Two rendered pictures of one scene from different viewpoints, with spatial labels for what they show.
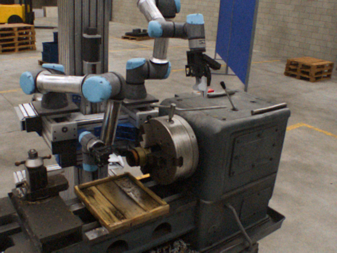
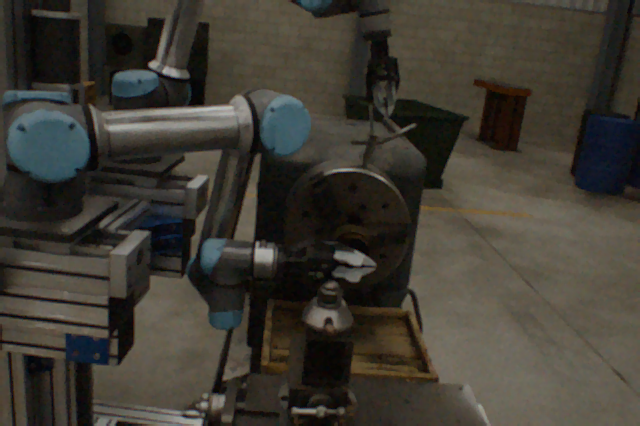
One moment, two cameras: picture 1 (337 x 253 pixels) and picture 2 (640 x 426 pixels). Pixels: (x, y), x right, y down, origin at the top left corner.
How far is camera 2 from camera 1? 1.45 m
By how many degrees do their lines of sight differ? 51
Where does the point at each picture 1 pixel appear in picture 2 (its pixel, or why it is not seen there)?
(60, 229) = (471, 411)
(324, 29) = not seen: hidden behind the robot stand
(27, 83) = (65, 144)
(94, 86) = (293, 118)
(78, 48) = (22, 50)
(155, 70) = (175, 94)
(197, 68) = (394, 65)
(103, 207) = (358, 365)
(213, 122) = (406, 155)
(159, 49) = (185, 47)
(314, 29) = not seen: hidden behind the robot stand
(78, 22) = not seen: outside the picture
